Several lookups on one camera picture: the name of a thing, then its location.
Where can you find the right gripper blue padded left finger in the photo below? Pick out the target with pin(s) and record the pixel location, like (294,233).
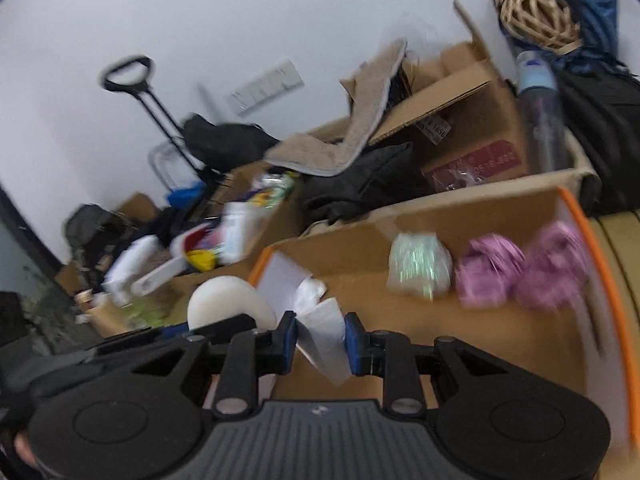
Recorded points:
(277,347)

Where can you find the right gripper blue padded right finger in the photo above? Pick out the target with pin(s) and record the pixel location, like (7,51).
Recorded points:
(363,353)

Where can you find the white round soft ball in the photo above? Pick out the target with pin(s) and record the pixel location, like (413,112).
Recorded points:
(224,297)

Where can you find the iridescent green pouch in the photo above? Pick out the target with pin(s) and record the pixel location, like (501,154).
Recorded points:
(419,264)

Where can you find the pink satin pouch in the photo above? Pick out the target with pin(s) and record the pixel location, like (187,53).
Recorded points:
(555,268)
(486,274)

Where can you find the white sock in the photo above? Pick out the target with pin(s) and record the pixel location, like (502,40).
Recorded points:
(286,286)

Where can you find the person left hand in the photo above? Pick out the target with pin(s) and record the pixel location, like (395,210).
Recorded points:
(24,450)

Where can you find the brown cardboard tray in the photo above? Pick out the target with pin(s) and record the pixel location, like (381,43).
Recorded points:
(255,207)

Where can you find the black backpack on boxes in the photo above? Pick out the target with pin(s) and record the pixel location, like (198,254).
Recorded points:
(97,237)

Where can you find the grey folding stool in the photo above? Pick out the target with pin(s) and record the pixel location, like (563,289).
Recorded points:
(173,170)

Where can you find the black bag by trolley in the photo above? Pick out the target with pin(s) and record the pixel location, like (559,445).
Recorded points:
(226,146)

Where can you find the open cardboard box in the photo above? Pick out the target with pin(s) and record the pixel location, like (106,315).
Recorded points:
(458,113)

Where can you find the beige fluffy mat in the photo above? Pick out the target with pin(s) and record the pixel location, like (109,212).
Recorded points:
(328,156)

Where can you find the grey water bottle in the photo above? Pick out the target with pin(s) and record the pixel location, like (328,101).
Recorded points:
(540,105)

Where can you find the woven rattan ball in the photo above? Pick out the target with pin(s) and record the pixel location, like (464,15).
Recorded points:
(547,24)

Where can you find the dark blue bag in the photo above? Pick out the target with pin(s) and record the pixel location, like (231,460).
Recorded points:
(599,53)

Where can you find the wall power socket strip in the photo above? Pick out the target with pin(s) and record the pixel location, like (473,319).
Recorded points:
(264,88)

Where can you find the black trolley handle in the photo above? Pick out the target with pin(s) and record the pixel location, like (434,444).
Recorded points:
(132,76)

